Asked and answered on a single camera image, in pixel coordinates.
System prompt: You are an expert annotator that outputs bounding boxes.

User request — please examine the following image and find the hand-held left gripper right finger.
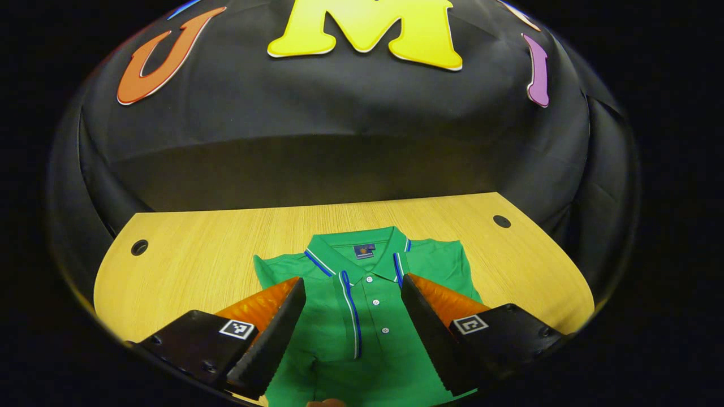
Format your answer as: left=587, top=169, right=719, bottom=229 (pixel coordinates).
left=400, top=273, right=566, bottom=396

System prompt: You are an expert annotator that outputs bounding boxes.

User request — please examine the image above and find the black backdrop cloth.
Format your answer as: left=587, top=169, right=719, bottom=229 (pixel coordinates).
left=48, top=0, right=640, bottom=317

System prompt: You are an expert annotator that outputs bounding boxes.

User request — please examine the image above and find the green polo T-shirt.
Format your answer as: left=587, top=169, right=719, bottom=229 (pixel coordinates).
left=253, top=226, right=482, bottom=407

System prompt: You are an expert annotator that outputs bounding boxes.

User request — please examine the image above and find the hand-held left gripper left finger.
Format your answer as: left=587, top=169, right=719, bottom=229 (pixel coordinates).
left=136, top=276, right=307, bottom=401

